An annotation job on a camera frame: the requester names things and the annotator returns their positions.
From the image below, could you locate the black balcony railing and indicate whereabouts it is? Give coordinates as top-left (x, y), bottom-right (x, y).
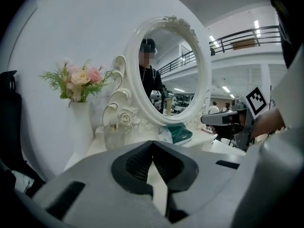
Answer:
top-left (209, 25), bottom-right (282, 57)

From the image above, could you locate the green packet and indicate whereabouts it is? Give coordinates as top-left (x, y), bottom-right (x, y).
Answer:
top-left (158, 122), bottom-right (194, 145)

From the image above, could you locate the clear glass jar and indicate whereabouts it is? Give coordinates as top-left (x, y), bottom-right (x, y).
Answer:
top-left (104, 119), bottom-right (126, 152)

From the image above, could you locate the pink flower bouquet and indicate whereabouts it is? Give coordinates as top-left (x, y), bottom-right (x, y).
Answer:
top-left (38, 58), bottom-right (115, 108)

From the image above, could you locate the black office chair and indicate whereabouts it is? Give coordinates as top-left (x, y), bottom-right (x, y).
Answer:
top-left (0, 70), bottom-right (46, 197)

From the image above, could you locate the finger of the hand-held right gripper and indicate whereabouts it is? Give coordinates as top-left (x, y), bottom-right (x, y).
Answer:
top-left (213, 124), bottom-right (235, 145)
top-left (200, 111), bottom-right (238, 126)

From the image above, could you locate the white striped garment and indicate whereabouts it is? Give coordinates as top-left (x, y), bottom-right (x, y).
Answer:
top-left (270, 48), bottom-right (304, 133)

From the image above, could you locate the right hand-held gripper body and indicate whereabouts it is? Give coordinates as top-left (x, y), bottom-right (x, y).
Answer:
top-left (231, 86), bottom-right (270, 152)

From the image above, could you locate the white dressing table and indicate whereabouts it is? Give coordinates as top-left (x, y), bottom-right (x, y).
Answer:
top-left (63, 15), bottom-right (247, 219)

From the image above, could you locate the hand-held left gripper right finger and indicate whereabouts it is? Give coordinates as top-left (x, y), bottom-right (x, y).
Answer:
top-left (152, 140), bottom-right (248, 224)

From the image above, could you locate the oval white-framed mirror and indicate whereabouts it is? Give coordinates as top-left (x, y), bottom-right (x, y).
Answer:
top-left (124, 15), bottom-right (211, 128)

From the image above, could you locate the person's right forearm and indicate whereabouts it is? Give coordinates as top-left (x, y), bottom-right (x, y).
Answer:
top-left (251, 107), bottom-right (286, 140)

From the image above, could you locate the white vase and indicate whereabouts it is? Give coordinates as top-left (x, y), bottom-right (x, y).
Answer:
top-left (68, 100), bottom-right (95, 162)

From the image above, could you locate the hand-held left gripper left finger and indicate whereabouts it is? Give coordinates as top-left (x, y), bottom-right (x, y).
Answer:
top-left (33, 140), bottom-right (167, 228)

